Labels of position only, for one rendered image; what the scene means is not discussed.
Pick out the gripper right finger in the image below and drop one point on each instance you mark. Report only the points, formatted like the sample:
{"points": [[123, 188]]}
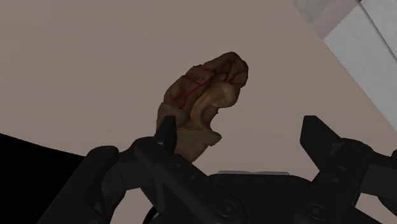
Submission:
{"points": [[335, 167]]}

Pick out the brown lumpy figure red lines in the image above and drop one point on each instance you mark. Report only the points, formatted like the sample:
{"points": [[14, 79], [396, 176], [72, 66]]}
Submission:
{"points": [[198, 105]]}

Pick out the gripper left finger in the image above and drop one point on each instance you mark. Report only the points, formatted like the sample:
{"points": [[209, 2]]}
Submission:
{"points": [[173, 176]]}

